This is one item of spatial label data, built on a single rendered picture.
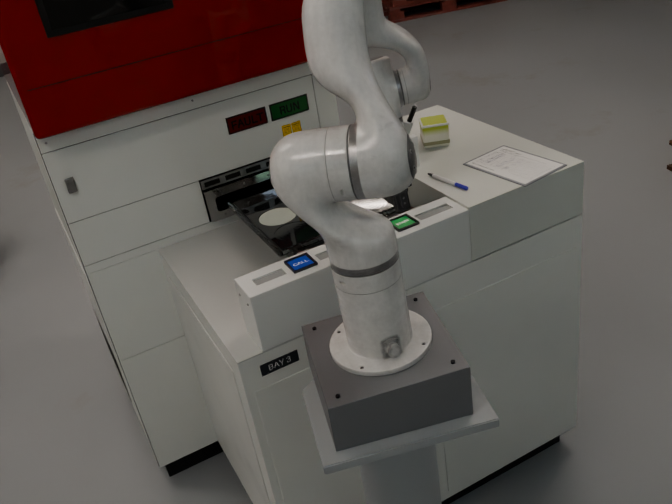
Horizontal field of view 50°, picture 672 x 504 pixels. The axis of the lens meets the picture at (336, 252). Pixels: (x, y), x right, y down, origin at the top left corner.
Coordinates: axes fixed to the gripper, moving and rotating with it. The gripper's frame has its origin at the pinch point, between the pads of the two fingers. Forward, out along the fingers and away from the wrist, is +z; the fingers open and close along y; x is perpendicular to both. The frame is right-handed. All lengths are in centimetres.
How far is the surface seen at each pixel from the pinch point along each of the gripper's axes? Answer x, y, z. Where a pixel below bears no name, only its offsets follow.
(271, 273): -32.5, -3.1, 5.6
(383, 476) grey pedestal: -31, 26, 43
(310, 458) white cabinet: -35, -7, 54
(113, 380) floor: -69, -144, 73
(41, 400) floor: -97, -150, 71
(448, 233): 8.8, 2.2, 10.5
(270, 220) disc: -19.3, -37.4, 3.9
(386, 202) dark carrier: 8.6, -25.0, 6.8
